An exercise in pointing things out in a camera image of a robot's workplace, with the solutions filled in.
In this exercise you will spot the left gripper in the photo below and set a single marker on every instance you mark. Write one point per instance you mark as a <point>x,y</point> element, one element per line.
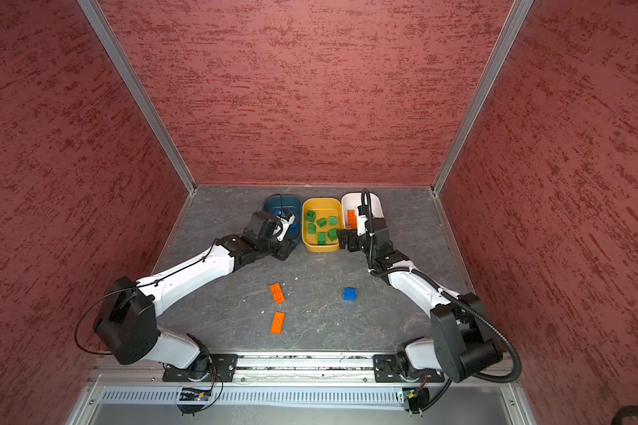
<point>285,249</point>

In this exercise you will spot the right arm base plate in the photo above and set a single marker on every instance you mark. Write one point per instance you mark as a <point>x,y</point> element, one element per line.
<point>395,368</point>

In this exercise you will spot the teal plastic bin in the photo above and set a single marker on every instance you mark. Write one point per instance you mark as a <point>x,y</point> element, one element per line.
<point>292,204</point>

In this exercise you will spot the orange lego bottom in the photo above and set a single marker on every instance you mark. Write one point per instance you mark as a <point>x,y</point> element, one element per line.
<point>277,323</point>

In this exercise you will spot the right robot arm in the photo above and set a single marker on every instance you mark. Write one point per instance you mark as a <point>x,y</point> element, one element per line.
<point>462,343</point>

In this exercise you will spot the orange lego diagonal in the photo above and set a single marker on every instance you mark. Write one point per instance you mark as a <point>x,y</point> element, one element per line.
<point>277,293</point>

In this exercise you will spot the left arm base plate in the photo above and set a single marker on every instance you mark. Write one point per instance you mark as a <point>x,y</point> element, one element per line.
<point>223,366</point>

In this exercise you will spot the aluminium front rail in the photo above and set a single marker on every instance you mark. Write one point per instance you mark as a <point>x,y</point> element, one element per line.
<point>258,369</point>

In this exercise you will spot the yellow plastic bin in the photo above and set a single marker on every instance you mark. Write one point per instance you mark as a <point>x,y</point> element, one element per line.
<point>324,208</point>

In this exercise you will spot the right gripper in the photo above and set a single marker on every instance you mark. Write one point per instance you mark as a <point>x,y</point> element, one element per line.
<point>353,236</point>

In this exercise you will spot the white plastic bin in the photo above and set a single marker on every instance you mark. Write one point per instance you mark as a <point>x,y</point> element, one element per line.
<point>353,200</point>

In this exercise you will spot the orange lego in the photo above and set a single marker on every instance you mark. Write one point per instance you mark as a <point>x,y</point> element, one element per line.
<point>277,323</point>
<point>351,219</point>

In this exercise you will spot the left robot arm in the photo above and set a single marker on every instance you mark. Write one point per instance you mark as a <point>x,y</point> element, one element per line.
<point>127,321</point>

